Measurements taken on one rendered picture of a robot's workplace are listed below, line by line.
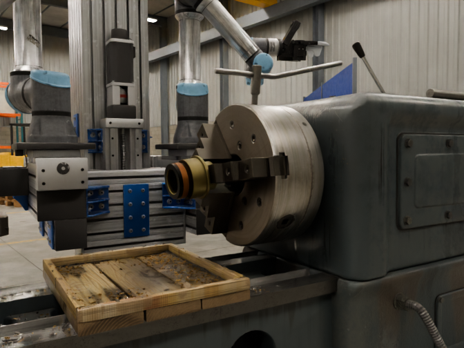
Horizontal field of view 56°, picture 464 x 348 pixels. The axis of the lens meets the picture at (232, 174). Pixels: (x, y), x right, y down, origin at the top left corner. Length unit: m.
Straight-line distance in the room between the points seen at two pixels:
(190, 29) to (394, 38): 11.35
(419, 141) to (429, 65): 11.26
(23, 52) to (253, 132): 0.95
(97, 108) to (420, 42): 11.33
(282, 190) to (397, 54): 11.99
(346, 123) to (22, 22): 1.13
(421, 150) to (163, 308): 0.66
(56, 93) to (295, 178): 0.86
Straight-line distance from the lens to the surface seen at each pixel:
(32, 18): 1.64
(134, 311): 0.72
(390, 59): 12.86
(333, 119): 0.94
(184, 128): 1.59
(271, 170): 0.85
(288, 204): 0.87
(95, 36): 1.71
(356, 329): 0.98
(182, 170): 0.87
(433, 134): 1.11
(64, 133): 1.44
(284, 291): 0.87
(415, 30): 12.65
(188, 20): 1.81
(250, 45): 1.69
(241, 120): 0.93
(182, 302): 0.74
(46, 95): 1.46
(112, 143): 1.58
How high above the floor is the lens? 1.13
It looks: 3 degrees down
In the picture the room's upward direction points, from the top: straight up
